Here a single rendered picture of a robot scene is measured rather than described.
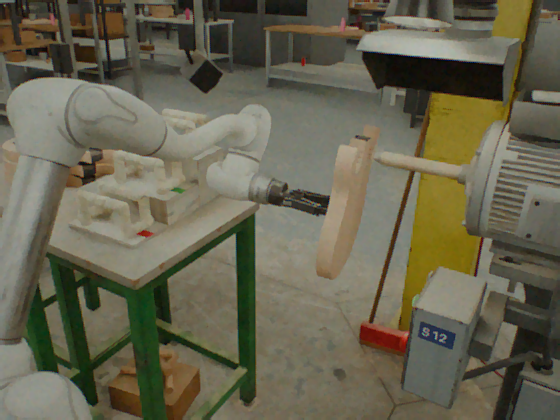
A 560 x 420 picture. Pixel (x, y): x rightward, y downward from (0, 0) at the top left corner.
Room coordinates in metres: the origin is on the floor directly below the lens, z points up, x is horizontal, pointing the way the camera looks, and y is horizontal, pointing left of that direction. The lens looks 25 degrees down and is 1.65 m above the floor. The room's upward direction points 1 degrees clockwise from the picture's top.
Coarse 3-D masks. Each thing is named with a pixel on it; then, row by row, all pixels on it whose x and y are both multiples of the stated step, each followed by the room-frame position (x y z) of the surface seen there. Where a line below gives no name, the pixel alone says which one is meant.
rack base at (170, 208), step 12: (108, 180) 1.49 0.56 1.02; (132, 180) 1.50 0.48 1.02; (144, 180) 1.50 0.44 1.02; (168, 192) 1.41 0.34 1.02; (192, 192) 1.46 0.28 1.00; (132, 204) 1.41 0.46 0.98; (156, 204) 1.36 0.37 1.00; (168, 204) 1.35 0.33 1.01; (180, 204) 1.40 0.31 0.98; (192, 204) 1.45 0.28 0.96; (156, 216) 1.37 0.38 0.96; (168, 216) 1.35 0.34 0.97; (180, 216) 1.40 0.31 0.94
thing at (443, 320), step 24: (432, 288) 0.77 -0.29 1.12; (456, 288) 0.77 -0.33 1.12; (480, 288) 0.77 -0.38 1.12; (432, 312) 0.70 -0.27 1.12; (456, 312) 0.70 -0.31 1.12; (480, 312) 0.79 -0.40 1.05; (408, 336) 0.72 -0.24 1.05; (432, 336) 0.69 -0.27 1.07; (456, 336) 0.67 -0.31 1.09; (408, 360) 0.71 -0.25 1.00; (432, 360) 0.69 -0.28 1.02; (456, 360) 0.67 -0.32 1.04; (504, 360) 0.77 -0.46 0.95; (528, 360) 0.76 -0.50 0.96; (408, 384) 0.71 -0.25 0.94; (432, 384) 0.68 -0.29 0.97; (456, 384) 0.67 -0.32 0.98
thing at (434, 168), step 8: (384, 152) 1.11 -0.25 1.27; (384, 160) 1.10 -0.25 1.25; (392, 160) 1.09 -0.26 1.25; (400, 160) 1.08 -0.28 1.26; (408, 160) 1.07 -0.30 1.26; (416, 160) 1.07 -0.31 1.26; (424, 160) 1.06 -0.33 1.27; (408, 168) 1.07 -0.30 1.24; (416, 168) 1.06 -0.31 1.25; (424, 168) 1.05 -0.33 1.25; (432, 168) 1.04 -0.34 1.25; (440, 168) 1.03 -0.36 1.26; (448, 168) 1.03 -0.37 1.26; (456, 168) 1.02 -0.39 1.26; (440, 176) 1.03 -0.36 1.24; (448, 176) 1.02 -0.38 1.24; (456, 176) 1.01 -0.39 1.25
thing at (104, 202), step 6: (78, 192) 1.33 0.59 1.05; (84, 192) 1.33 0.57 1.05; (90, 192) 1.34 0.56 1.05; (78, 198) 1.33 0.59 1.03; (84, 198) 1.31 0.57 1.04; (90, 198) 1.30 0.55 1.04; (96, 198) 1.30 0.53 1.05; (102, 198) 1.29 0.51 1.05; (108, 198) 1.29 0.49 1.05; (96, 204) 1.29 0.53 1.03; (102, 204) 1.28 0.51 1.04; (108, 204) 1.27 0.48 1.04; (114, 204) 1.26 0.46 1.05; (120, 204) 1.26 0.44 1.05; (126, 204) 1.26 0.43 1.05; (114, 210) 1.26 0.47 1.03
